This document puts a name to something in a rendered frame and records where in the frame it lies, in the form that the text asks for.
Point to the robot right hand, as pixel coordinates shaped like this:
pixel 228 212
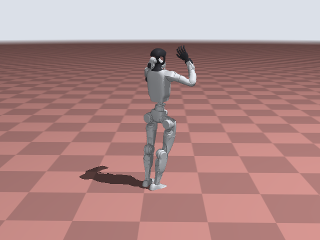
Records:
pixel 183 54

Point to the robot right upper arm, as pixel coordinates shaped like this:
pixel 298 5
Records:
pixel 172 76

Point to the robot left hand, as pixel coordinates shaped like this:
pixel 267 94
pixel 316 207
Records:
pixel 149 66

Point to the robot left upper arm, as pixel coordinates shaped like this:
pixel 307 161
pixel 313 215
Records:
pixel 146 69

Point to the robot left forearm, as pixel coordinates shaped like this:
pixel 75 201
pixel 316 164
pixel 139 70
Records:
pixel 153 61

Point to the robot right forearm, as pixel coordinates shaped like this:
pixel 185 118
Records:
pixel 191 72

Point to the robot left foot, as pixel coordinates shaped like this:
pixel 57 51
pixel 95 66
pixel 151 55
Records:
pixel 146 183

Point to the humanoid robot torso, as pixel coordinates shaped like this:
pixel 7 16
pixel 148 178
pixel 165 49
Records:
pixel 159 89

